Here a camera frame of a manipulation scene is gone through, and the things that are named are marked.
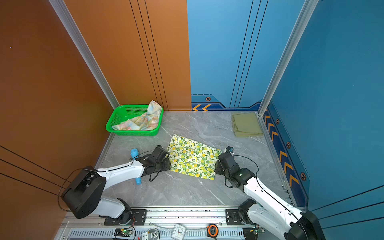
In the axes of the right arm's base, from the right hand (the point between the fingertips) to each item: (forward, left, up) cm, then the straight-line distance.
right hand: (218, 164), depth 83 cm
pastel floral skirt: (+37, +50, -4) cm, 62 cm away
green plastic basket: (+42, +71, -1) cm, 82 cm away
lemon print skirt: (+7, +15, -5) cm, 18 cm away
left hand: (+4, +29, -6) cm, 30 cm away
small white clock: (-30, +21, -6) cm, 37 cm away
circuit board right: (-30, -14, -10) cm, 35 cm away
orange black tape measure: (-30, +5, -5) cm, 31 cm away
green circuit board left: (-31, +47, -9) cm, 56 cm away
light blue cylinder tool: (+9, +51, -4) cm, 52 cm away
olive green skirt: (+37, -25, -8) cm, 45 cm away
